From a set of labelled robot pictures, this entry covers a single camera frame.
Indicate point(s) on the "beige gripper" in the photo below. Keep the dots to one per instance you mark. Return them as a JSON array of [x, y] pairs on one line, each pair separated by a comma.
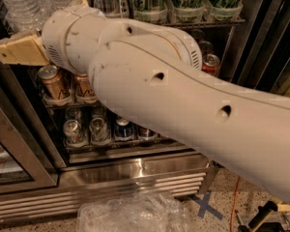
[[54, 33]]

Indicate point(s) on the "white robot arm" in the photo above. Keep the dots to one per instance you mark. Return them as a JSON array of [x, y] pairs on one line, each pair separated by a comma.
[[150, 75]]

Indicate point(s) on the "left clear water bottle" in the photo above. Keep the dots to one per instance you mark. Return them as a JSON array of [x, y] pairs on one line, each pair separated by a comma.
[[26, 15]]

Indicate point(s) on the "stainless steel display fridge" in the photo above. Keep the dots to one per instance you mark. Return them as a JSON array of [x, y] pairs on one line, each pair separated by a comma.
[[177, 173]]

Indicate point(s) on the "left glass fridge door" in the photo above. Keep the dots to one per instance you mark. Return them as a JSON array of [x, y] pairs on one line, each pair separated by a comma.
[[23, 163]]

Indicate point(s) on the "open glass fridge door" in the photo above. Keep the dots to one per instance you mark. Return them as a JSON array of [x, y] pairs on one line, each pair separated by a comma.
[[258, 55]]

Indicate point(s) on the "front left orange can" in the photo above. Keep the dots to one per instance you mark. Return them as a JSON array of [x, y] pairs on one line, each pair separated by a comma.
[[56, 85]]

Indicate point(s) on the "orange can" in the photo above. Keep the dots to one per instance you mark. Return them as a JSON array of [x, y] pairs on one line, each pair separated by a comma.
[[56, 85], [84, 92]]

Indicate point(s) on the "bottom left silver can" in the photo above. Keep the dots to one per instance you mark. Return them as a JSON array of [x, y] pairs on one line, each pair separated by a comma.
[[74, 133]]

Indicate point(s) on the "silver can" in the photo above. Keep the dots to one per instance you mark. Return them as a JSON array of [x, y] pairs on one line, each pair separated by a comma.
[[74, 133], [99, 131]]

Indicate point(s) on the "left blue pepsi can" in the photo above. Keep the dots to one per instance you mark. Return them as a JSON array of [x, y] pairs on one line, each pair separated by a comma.
[[123, 129]]

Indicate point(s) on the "blue pepsi can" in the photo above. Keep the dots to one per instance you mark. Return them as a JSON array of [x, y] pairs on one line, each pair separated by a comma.
[[146, 134], [123, 129]]

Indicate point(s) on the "green white tall can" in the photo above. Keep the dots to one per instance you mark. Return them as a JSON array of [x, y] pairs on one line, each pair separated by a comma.
[[152, 11]]

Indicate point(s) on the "right blue pepsi can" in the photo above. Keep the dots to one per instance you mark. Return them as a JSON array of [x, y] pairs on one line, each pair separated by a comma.
[[146, 134]]

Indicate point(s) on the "green tall can left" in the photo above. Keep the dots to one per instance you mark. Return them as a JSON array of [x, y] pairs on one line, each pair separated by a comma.
[[185, 11]]

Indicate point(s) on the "front right red cola can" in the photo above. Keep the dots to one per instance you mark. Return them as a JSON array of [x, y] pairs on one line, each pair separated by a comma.
[[210, 64]]

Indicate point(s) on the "clear plastic bin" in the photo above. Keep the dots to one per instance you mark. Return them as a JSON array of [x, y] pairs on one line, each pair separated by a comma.
[[142, 212]]

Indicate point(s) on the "blue tape cross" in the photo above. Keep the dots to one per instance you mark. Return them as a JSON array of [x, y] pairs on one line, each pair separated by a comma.
[[204, 206]]

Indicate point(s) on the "yellow black stand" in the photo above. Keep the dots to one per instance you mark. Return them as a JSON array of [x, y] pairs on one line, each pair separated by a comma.
[[259, 223]]

